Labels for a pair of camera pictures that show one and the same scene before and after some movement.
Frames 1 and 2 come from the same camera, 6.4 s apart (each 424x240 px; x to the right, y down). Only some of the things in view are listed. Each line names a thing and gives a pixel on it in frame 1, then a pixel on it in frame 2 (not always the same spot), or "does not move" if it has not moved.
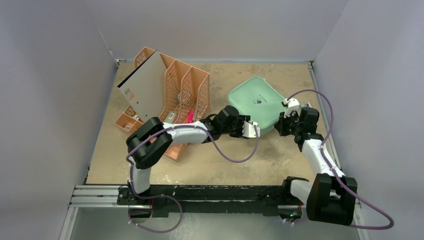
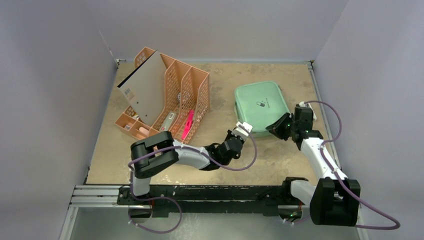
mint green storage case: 258,98 does not move
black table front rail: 216,200 does not move
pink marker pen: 190,118 does not move
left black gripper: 240,119 to 230,134
